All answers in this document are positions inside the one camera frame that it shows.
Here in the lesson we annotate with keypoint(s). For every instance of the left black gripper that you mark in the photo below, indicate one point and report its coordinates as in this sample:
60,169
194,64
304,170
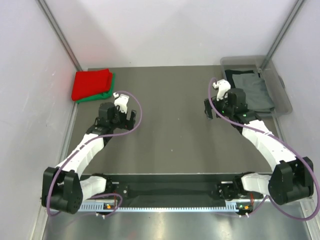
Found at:
127,124

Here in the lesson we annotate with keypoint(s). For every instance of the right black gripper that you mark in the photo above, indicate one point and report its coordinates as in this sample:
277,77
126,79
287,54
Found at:
216,103

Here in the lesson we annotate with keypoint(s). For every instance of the grey t shirt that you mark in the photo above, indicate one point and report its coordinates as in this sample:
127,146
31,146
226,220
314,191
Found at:
257,96

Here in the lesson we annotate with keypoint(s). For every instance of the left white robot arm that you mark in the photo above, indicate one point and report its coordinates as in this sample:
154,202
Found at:
63,190

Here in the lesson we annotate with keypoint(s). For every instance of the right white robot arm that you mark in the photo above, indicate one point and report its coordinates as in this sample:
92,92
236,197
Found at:
290,179

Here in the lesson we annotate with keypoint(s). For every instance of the green folded t shirt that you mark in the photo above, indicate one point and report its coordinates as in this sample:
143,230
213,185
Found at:
100,96

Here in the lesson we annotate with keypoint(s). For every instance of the black t shirt in bin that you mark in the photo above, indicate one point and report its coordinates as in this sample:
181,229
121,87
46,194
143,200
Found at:
229,75

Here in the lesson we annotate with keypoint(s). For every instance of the clear plastic bin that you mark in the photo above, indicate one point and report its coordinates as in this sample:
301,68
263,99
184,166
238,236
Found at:
274,83

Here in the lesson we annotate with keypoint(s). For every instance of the red folded t shirt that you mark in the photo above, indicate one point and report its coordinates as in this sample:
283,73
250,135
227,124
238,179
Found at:
89,83

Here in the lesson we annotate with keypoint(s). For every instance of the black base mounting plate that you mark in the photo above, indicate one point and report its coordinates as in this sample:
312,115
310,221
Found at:
174,190

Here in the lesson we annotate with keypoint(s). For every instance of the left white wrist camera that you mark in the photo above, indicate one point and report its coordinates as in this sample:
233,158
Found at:
121,102

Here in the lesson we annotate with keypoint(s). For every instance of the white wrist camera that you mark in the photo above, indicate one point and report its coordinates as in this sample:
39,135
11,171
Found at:
121,102
222,86

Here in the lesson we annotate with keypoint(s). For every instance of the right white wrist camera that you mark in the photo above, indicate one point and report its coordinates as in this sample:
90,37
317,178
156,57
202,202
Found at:
222,86

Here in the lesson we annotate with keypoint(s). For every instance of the right aluminium frame post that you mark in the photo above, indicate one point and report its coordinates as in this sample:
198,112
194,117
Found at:
293,13

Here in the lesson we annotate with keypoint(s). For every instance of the aluminium frame post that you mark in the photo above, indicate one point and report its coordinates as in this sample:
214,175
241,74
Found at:
44,7
293,13

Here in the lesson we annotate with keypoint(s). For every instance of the left aluminium frame post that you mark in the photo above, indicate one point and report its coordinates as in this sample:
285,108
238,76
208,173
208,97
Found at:
44,7

